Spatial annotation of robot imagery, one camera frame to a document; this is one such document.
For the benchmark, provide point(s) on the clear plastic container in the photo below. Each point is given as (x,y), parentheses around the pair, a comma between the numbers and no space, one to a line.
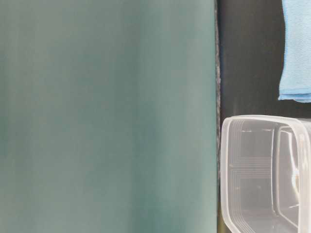
(265,174)

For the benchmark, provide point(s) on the blue folded towel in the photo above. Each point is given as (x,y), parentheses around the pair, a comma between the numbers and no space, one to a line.
(295,82)

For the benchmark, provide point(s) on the green backdrop curtain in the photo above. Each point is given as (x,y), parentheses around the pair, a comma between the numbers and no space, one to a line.
(107,116)

